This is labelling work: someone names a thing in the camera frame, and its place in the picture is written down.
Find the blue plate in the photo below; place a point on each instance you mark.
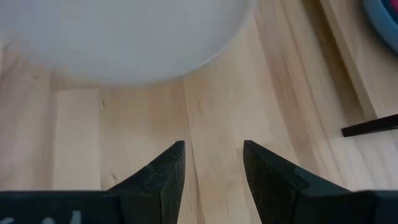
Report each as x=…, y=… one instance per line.
x=377, y=18

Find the black metal rack frame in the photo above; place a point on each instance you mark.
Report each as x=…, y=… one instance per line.
x=373, y=126

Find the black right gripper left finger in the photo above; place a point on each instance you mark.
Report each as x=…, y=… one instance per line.
x=155, y=186

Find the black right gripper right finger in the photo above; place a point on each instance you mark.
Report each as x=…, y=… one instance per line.
x=273, y=186

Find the light grey plate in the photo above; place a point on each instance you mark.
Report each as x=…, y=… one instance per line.
x=124, y=37

